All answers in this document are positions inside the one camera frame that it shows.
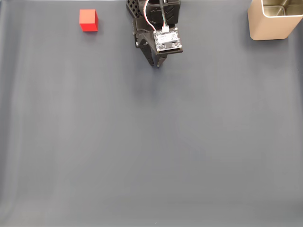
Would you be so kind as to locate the red cube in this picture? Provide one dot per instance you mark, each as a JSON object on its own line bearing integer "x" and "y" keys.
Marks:
{"x": 88, "y": 20}

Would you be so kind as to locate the dark blue-grey table mat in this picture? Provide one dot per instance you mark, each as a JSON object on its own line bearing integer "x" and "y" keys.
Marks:
{"x": 151, "y": 142}

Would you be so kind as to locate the beige metal square container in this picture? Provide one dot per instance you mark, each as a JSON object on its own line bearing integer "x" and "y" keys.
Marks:
{"x": 265, "y": 26}

